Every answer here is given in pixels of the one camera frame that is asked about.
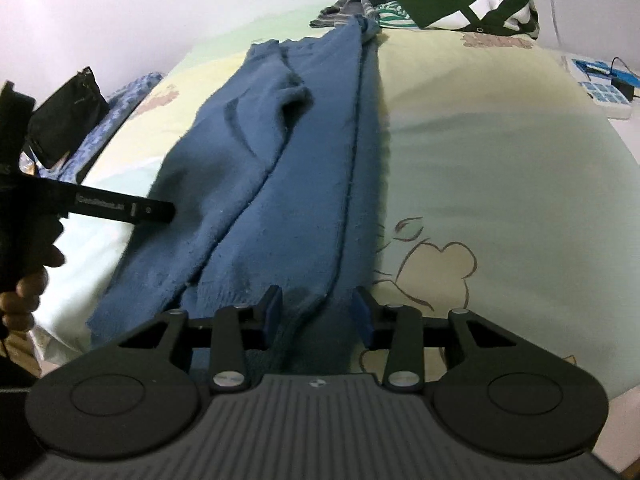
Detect black bag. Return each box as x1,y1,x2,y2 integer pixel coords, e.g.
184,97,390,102
25,66,111,171

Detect blue tray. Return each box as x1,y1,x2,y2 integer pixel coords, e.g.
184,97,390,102
572,58,640,88

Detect person's left hand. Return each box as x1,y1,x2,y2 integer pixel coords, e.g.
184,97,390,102
0,245,67,333

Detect printed yellow blanket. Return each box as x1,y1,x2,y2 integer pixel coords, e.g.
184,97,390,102
30,5,636,411

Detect blue knit sweater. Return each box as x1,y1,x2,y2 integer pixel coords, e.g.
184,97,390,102
87,22,386,376

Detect blue checkered pillow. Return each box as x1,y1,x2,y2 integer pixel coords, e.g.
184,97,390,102
20,72,166,186

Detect green white striped shirt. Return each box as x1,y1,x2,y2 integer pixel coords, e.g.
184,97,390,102
367,0,416,28

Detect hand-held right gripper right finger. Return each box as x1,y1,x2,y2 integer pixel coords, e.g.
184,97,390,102
352,286,518,392

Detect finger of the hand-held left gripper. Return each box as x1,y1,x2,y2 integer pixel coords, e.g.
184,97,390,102
20,175,176,224

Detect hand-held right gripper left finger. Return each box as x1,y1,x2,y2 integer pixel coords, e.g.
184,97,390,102
117,285,283,392

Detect white power strip blue sockets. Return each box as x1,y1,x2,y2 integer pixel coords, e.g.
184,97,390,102
580,80,633,121

